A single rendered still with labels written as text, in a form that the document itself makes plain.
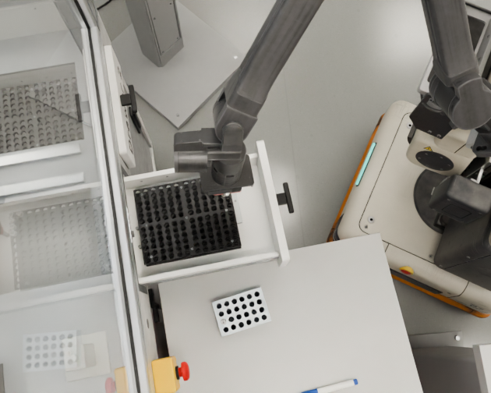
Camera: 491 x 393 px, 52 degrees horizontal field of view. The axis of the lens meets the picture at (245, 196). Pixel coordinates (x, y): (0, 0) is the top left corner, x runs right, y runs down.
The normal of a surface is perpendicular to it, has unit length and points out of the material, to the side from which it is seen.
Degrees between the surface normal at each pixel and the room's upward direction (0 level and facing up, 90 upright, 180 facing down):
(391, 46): 0
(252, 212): 0
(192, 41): 5
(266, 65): 53
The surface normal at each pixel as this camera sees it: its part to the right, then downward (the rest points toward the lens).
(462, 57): 0.11, 0.51
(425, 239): 0.02, -0.25
